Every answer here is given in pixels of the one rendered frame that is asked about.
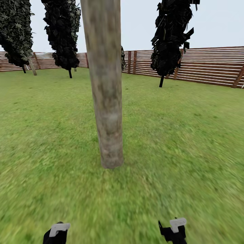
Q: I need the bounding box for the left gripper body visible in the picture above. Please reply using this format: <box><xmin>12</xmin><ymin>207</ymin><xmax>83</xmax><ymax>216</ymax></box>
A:
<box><xmin>43</xmin><ymin>231</ymin><xmax>67</xmax><ymax>244</ymax></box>

